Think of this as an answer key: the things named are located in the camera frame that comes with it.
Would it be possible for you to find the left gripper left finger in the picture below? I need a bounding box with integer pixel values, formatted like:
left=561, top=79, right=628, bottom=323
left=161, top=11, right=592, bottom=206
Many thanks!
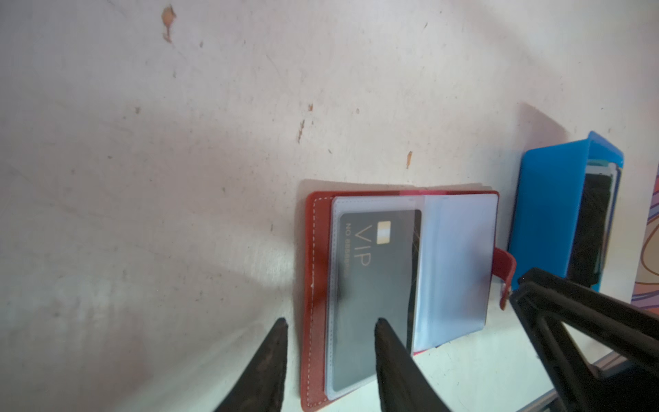
left=216, top=318, right=288, bottom=412

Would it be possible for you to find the dark credit card stack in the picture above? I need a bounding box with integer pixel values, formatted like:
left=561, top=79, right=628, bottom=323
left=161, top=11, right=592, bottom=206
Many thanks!
left=566, top=161, right=621, bottom=288

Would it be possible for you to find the red leather card holder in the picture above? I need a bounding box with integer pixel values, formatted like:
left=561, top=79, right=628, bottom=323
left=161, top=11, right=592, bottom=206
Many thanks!
left=300, top=190, right=517, bottom=411

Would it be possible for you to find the blue plastic card tray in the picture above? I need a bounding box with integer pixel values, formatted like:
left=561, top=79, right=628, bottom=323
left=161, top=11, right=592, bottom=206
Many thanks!
left=508, top=132, right=624, bottom=289

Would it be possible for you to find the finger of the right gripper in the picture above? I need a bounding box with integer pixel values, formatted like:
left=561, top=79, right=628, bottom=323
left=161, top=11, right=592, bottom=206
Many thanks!
left=510, top=268, right=658, bottom=411

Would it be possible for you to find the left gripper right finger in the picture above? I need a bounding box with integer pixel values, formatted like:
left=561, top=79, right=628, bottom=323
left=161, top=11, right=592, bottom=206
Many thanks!
left=374, top=319, right=450, bottom=412

